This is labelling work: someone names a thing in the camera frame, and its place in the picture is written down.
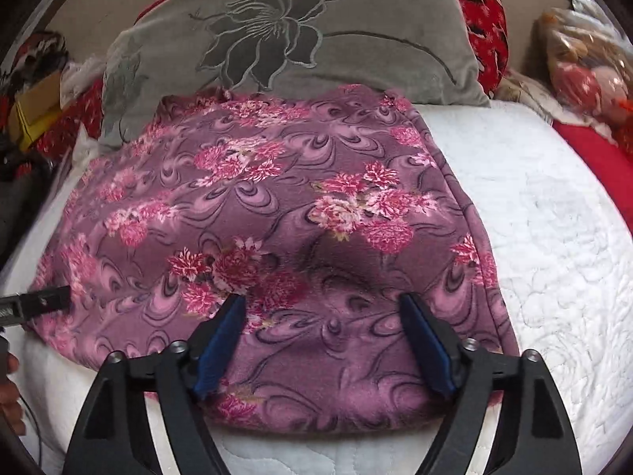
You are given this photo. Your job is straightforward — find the left hand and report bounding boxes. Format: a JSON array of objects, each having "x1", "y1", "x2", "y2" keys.
[{"x1": 0, "y1": 380, "x2": 26, "y2": 436}]

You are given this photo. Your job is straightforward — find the dark green puffer jacket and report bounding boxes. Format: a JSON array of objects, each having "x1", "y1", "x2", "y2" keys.
[{"x1": 0, "y1": 167, "x2": 51, "y2": 266}]

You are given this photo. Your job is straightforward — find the cardboard box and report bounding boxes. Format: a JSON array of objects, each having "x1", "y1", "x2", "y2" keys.
[{"x1": 8, "y1": 71, "x2": 61, "y2": 152}]

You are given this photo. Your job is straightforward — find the pile of clothes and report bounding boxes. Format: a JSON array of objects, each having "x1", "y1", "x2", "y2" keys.
[{"x1": 1, "y1": 30, "x2": 69, "y2": 97}]

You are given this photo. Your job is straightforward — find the plush toy in plastic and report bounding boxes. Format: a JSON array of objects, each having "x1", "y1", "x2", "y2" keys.
[{"x1": 538, "y1": 8, "x2": 632, "y2": 127}]

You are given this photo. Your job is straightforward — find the grey floral pillow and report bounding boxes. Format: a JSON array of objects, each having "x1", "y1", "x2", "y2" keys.
[{"x1": 95, "y1": 0, "x2": 494, "y2": 152}]

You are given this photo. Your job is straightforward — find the purple floral shirt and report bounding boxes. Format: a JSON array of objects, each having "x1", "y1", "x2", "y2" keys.
[{"x1": 32, "y1": 85, "x2": 518, "y2": 433}]

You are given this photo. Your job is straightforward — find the red blanket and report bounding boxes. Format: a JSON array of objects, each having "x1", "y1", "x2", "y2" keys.
[{"x1": 553, "y1": 121, "x2": 633, "y2": 230}]

